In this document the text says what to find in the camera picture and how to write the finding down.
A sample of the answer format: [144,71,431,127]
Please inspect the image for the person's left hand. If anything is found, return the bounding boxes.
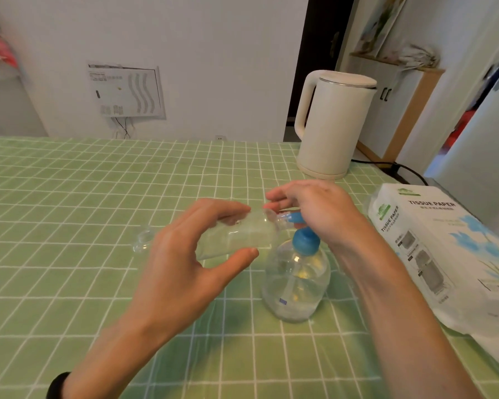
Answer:
[123,198,260,345]

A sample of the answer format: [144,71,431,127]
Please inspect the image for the person's right hand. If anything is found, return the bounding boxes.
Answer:
[262,180,375,262]

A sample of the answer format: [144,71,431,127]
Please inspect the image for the small clear plastic bottle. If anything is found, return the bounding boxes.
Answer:
[195,209,294,261]
[132,225,157,255]

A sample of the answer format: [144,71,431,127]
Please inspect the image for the large clear bottle blue pump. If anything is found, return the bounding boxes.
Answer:
[261,209,332,323]

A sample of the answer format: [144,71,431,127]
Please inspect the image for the person's left forearm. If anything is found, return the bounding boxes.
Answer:
[60,319,180,399]

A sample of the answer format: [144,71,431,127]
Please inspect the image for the person's right forearm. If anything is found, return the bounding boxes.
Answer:
[334,228,483,399]

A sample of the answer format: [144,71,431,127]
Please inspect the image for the cream electric kettle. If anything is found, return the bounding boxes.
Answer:
[294,70,378,181]

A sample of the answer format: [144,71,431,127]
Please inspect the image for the green checked tablecloth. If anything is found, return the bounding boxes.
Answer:
[0,136,499,399]

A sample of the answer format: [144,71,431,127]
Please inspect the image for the white tissue paper pack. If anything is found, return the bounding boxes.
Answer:
[366,183,499,377]

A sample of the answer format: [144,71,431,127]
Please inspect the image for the white door wooden side cabinet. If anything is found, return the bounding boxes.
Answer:
[343,53,446,163]

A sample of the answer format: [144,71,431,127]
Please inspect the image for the red object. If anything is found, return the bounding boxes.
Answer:
[442,110,477,152]

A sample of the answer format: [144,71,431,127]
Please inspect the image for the black wrist band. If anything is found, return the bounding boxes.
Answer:
[45,371,72,399]

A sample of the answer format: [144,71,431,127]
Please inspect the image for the crumpled grey paper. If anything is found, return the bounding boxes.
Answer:
[393,43,441,71]

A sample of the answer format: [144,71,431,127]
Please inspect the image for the leaning framed picture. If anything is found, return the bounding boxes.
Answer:
[353,0,409,59]

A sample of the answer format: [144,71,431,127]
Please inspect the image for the wooden top white cabinet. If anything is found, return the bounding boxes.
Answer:
[0,76,49,140]

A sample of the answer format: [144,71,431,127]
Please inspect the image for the pink hanging item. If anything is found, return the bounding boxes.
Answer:
[0,30,19,69]

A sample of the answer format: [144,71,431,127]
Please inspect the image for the black power cable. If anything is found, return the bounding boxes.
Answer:
[350,158,429,187]

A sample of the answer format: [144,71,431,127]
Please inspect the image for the thin loose wall wires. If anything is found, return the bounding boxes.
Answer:
[110,116,132,140]

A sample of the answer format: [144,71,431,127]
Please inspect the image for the white wall panel cover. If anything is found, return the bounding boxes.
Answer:
[87,63,166,119]

